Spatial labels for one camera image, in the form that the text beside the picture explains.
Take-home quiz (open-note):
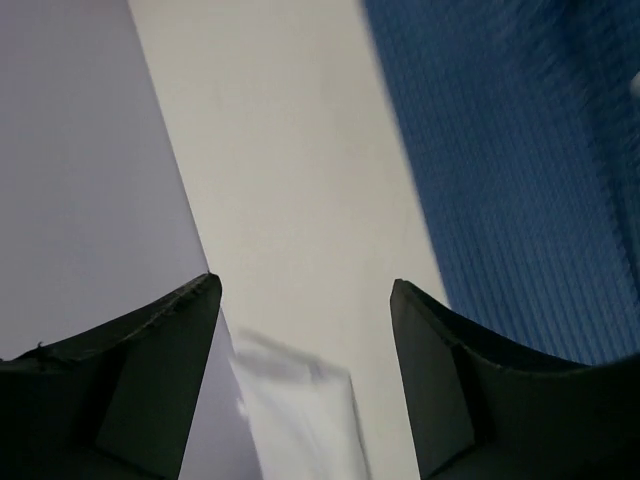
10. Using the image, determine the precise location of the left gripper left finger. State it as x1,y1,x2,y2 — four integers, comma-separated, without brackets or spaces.
1,273,221,479

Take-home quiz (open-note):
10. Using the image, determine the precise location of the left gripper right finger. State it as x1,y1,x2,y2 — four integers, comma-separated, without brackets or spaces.
390,279,639,479

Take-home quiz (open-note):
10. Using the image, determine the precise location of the blue plaid long sleeve shirt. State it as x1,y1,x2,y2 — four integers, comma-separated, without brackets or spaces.
364,1,639,364

